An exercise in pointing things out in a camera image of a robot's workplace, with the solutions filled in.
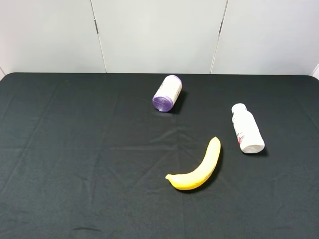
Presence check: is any black tablecloth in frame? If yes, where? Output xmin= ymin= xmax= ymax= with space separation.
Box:
xmin=0 ymin=73 xmax=319 ymax=239

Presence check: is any white plastic bottle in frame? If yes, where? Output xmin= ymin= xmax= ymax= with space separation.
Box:
xmin=231 ymin=103 xmax=265 ymax=154

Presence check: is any yellow banana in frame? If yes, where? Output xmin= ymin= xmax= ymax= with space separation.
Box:
xmin=165 ymin=137 xmax=221 ymax=191

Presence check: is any purple white bag roll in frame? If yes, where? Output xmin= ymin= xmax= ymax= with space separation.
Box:
xmin=152 ymin=75 xmax=182 ymax=112

